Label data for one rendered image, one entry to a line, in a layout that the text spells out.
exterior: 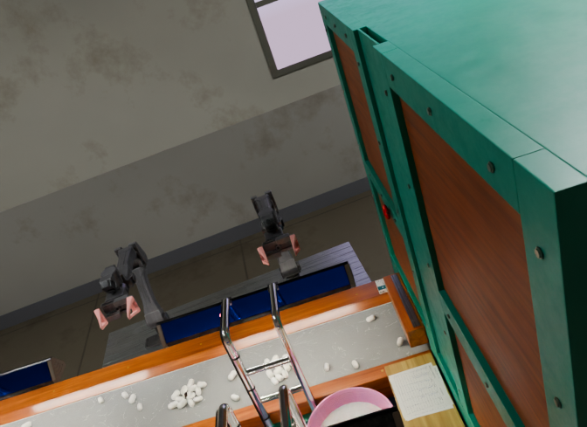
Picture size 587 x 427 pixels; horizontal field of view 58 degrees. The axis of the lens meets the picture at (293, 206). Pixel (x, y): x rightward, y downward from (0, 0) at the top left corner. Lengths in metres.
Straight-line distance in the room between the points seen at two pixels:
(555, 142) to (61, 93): 3.67
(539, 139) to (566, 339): 0.18
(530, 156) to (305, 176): 3.71
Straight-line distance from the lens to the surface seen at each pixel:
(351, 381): 1.75
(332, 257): 2.46
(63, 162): 4.14
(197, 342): 2.16
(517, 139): 0.54
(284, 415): 1.25
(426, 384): 1.67
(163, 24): 3.83
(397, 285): 1.88
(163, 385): 2.11
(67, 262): 4.48
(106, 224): 4.27
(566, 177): 0.47
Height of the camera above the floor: 2.02
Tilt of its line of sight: 27 degrees down
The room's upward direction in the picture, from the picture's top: 20 degrees counter-clockwise
